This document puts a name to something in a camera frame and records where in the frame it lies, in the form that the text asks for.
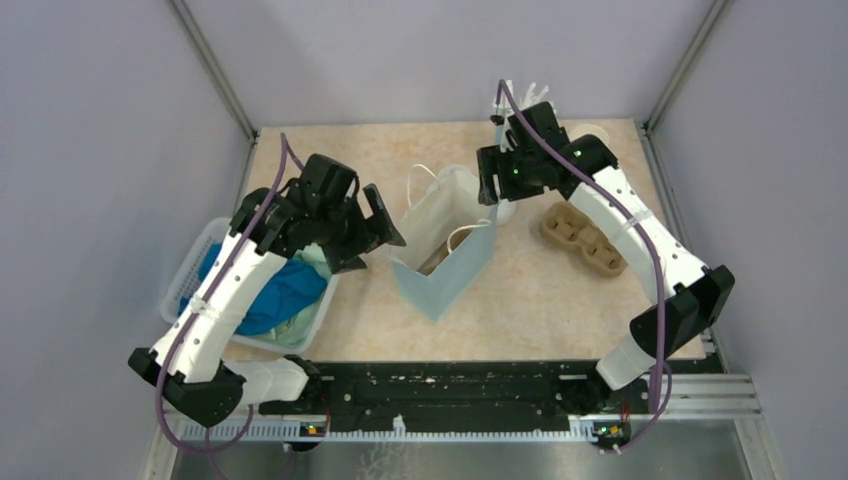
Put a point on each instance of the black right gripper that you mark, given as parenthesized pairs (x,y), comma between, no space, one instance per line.
(489,162)

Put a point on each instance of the stack of paper cups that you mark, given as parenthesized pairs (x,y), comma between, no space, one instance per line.
(584,129)

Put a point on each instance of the single brown cup carrier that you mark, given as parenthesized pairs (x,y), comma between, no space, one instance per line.
(441,253)

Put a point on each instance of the brown cardboard cup carrier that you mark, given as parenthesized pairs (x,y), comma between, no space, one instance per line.
(566,228)

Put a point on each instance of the stack of white cup lids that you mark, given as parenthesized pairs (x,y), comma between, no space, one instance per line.
(505,212)

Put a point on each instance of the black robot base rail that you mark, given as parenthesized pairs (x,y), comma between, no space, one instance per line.
(458,397)

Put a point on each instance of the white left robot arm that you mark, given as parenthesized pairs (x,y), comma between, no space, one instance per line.
(185,365)

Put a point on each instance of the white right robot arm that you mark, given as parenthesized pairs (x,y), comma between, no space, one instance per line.
(686,294)

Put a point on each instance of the mint green cloth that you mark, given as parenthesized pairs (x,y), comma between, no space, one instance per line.
(297,334)

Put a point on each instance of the white plastic basket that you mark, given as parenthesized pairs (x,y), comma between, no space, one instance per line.
(187,281)

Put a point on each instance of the blue cloth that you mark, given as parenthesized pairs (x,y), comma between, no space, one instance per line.
(290,290)

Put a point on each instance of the light blue paper bag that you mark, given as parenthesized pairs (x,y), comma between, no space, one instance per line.
(438,203)

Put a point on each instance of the white wrapped straws bundle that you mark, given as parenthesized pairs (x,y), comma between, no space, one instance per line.
(506,103)

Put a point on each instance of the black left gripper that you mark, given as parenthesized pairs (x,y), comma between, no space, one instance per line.
(372,231)

